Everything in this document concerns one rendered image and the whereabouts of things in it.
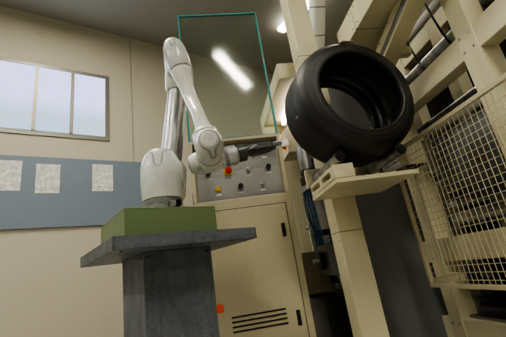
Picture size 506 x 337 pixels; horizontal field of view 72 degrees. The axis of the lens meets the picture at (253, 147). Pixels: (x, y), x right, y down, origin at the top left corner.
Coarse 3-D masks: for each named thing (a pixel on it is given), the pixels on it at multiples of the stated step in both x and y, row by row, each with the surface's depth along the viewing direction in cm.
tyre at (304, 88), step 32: (320, 64) 155; (352, 64) 180; (384, 64) 162; (288, 96) 165; (320, 96) 148; (352, 96) 190; (384, 96) 181; (320, 128) 146; (352, 128) 144; (384, 128) 147; (320, 160) 164; (352, 160) 155
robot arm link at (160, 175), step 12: (144, 156) 140; (156, 156) 136; (168, 156) 138; (144, 168) 135; (156, 168) 133; (168, 168) 135; (180, 168) 141; (144, 180) 133; (156, 180) 131; (168, 180) 133; (180, 180) 138; (144, 192) 132; (156, 192) 130; (168, 192) 131; (180, 192) 136
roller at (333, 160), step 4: (336, 152) 146; (340, 152) 146; (332, 156) 149; (336, 156) 145; (340, 156) 145; (344, 156) 145; (328, 160) 154; (332, 160) 149; (336, 160) 146; (340, 160) 145; (328, 164) 154; (332, 164) 151; (320, 168) 166; (324, 168) 160; (316, 172) 172; (320, 172) 166; (324, 172) 163; (316, 176) 172; (320, 176) 168
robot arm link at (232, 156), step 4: (224, 148) 147; (228, 148) 147; (232, 148) 147; (236, 148) 148; (224, 152) 145; (228, 152) 146; (232, 152) 146; (236, 152) 146; (228, 156) 145; (232, 156) 146; (236, 156) 146; (228, 160) 145; (232, 160) 146; (236, 160) 147; (228, 164) 146; (232, 164) 147; (236, 164) 149
